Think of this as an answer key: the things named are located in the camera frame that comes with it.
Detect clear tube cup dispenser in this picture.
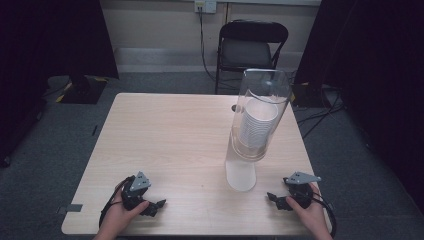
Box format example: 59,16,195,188
224,68,294,193

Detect black folding chair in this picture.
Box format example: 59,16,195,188
214,19,290,96

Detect white wall socket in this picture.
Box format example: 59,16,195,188
194,0,218,15

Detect left hand-held gripper black cable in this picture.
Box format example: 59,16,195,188
98,175,135,228

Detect right hand-held gripper black cable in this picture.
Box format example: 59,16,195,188
311,191,338,238

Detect black floor cables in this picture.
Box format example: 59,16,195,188
295,84,347,140

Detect hand-held gripper black cable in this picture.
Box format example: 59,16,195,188
98,175,135,228
311,191,338,238

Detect stack of white paper cups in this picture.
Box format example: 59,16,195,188
238,97,280,150

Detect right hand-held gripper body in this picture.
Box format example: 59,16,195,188
283,171,322,210

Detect grey table bracket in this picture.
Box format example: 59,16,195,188
56,203,84,215

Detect black wall socket cable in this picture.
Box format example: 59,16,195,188
198,10,218,83

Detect person's right hand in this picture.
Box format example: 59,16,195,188
285,182,330,235

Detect person's left hand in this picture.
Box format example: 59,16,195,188
99,185,151,235

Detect black stand base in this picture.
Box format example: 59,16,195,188
59,74,109,105
292,82,332,109

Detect dark curtain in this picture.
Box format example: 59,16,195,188
294,0,424,215
0,0,120,168

